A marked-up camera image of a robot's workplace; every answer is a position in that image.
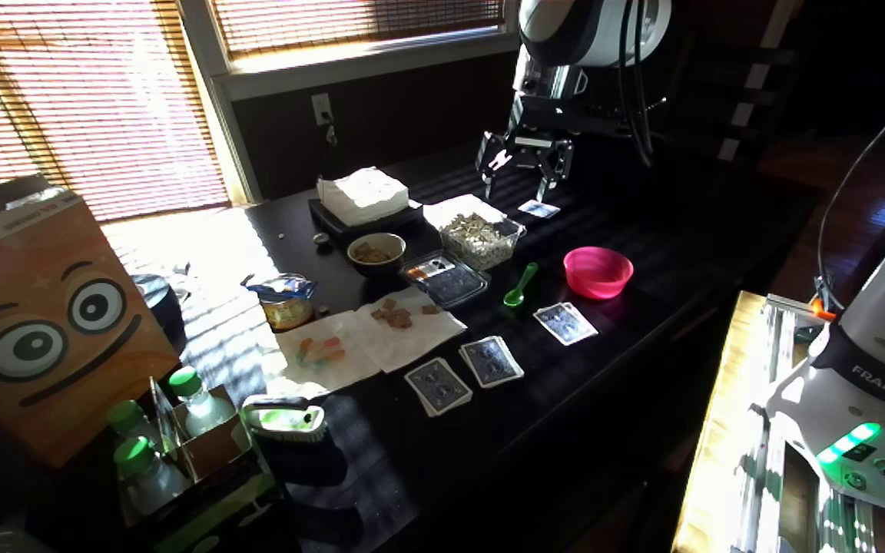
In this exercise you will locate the small bowl with grains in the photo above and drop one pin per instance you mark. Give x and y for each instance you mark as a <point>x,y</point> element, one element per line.
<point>375,249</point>

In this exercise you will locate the white wall outlet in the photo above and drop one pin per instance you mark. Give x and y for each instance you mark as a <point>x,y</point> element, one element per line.
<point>323,107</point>

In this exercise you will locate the white paper with snacks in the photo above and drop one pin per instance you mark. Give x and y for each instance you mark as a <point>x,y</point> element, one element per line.
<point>369,338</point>

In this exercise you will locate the clear container with grains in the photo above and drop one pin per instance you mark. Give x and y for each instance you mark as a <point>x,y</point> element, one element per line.
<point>480,238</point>

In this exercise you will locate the dark round cup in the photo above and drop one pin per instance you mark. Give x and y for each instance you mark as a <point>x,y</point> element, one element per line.
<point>160,307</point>

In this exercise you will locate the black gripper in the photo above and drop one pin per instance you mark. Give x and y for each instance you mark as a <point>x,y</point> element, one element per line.
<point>537,126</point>

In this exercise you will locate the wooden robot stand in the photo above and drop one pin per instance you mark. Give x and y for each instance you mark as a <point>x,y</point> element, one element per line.
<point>721,479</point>

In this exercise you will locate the black tray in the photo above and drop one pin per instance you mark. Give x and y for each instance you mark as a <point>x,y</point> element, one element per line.
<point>423,232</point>

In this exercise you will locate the window blind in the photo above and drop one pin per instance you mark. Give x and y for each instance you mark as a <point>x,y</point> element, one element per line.
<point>104,103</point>

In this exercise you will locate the green cap bottle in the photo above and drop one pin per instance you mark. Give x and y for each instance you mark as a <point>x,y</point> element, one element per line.
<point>126,418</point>
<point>191,395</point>
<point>145,471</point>

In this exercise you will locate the pink plastic bowl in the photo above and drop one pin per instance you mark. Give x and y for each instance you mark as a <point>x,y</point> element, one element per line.
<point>596,271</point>

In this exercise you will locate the flat white paper napkin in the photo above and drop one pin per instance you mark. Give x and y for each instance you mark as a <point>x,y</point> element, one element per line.
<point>460,207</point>

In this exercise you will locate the stack of white napkins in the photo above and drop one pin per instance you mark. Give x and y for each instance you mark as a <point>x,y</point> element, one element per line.
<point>365,194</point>

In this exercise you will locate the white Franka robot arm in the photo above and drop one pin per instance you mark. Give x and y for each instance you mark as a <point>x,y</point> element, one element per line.
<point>873,347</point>

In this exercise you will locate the small white device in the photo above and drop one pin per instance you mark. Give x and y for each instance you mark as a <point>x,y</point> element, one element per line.
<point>285,418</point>

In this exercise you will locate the cardboard box with face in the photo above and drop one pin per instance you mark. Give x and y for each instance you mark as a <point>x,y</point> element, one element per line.
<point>43,328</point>

